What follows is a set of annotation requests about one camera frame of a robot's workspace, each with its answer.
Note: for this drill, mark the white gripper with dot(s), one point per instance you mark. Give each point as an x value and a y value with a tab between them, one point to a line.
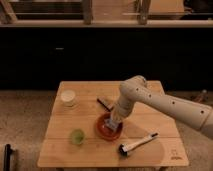
119	113

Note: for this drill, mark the grey white towel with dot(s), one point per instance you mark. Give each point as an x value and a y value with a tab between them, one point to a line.
111	124

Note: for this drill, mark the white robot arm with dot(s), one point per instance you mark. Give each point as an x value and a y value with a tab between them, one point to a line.
195	115

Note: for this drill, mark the red bowl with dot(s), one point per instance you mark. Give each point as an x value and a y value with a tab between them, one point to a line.
104	132

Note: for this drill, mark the white black dish brush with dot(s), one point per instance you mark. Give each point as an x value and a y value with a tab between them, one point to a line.
126	149

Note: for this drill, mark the wooden table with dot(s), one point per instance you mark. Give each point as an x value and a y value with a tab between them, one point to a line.
57	151

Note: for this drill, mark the green cup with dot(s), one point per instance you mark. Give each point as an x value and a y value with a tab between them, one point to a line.
77	137

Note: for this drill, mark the black object floor left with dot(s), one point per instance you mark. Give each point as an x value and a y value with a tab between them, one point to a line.
7	154

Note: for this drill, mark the wooden shelf frame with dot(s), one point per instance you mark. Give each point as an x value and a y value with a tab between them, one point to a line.
106	13

